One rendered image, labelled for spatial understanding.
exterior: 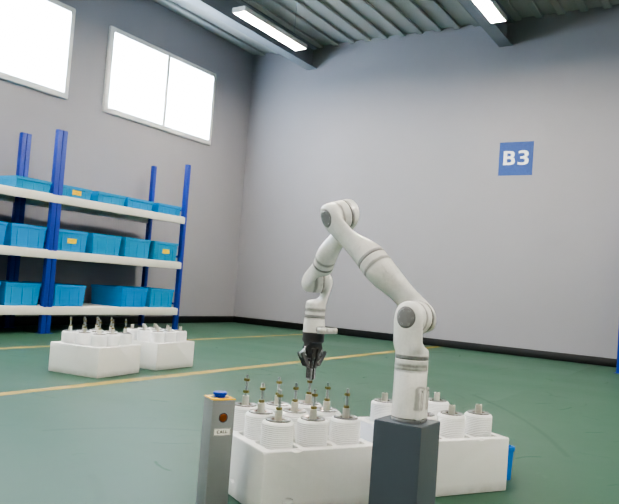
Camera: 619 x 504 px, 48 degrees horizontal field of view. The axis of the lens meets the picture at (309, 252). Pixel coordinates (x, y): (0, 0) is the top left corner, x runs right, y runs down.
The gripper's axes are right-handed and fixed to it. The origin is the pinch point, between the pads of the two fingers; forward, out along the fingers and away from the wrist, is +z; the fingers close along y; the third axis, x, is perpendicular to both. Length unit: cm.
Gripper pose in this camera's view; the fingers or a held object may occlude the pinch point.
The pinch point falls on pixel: (310, 373)
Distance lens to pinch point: 238.0
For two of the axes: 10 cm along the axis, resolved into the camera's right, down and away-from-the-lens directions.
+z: -0.7, 10.0, -0.5
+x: 7.4, 0.2, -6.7
